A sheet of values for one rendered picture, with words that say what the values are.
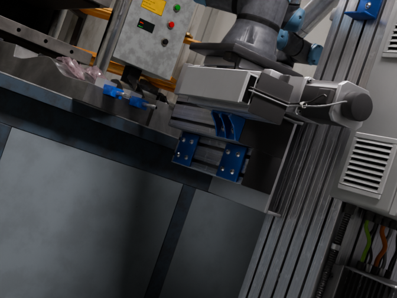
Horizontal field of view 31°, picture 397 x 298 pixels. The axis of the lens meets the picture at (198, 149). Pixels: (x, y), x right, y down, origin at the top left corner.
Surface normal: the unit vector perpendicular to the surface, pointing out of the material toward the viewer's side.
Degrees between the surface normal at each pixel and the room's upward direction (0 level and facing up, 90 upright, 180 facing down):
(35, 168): 90
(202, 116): 90
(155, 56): 90
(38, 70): 90
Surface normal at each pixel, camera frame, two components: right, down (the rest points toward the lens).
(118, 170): 0.52, 0.14
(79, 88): -0.60, -0.24
